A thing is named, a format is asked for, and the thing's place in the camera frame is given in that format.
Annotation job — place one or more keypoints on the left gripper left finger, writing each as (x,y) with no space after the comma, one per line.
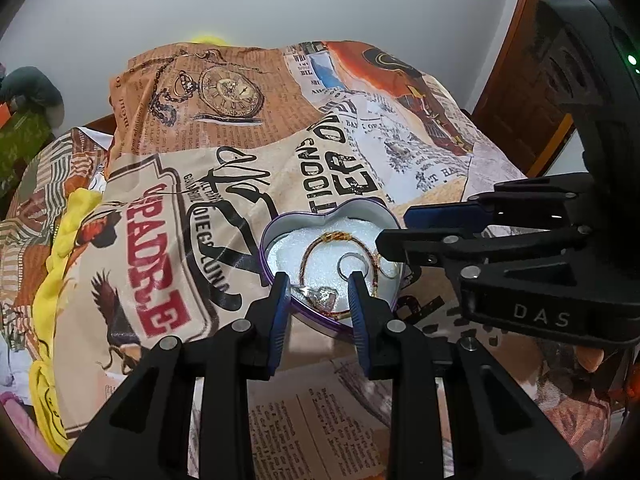
(181,390)

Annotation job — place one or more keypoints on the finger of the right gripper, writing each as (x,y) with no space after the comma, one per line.
(440,214)
(430,248)

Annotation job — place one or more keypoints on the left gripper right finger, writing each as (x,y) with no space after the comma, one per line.
(496,429)

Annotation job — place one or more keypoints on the yellow blanket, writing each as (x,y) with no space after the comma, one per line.
(41,379)

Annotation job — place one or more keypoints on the purple heart-shaped tin box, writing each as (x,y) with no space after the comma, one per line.
(323,250)

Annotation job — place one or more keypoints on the brown wooden door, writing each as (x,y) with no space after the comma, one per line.
(516,109)

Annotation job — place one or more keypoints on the newspaper print bed quilt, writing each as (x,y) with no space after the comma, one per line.
(211,144)

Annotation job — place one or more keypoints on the yellow pillow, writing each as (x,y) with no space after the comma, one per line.
(209,39)

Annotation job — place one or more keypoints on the green patterned bag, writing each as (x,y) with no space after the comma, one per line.
(22,138)

